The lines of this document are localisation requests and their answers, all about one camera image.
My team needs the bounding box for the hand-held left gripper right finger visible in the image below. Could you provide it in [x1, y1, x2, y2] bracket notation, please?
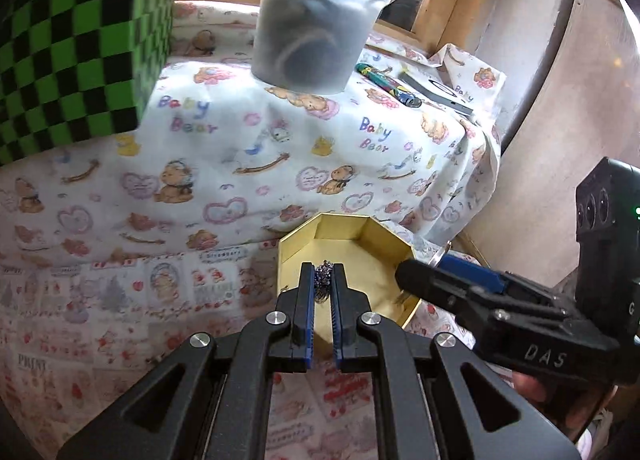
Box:
[331, 264, 583, 460]

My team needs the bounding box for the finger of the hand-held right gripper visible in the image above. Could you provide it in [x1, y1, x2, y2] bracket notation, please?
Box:
[395, 259, 501, 328]
[440, 254, 568, 311]

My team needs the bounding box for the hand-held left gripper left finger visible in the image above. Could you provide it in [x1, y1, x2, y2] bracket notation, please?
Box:
[57, 262, 321, 460]

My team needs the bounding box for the dark beaded jewelry piece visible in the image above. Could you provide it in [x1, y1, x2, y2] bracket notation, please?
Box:
[312, 260, 335, 305]

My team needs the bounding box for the yellow octagonal box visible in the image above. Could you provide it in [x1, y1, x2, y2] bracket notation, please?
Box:
[276, 212, 423, 346]

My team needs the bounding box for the person's right hand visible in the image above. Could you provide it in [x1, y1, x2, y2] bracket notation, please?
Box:
[512, 370, 616, 443]

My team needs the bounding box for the bear printed cloth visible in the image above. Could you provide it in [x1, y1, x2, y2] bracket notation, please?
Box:
[0, 0, 503, 265]

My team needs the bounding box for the black and white flat case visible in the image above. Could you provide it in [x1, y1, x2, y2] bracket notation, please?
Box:
[397, 70, 475, 117]

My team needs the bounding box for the patterned pen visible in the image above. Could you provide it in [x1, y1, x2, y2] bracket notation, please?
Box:
[355, 62, 423, 109]

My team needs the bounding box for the strawberry printed cloth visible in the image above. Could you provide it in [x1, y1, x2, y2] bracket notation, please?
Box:
[0, 235, 476, 460]

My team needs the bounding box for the translucent plastic tub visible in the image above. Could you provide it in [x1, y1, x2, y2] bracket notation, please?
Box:
[250, 0, 401, 95]

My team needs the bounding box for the green checkerboard panel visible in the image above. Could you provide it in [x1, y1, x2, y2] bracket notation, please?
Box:
[0, 0, 173, 165]

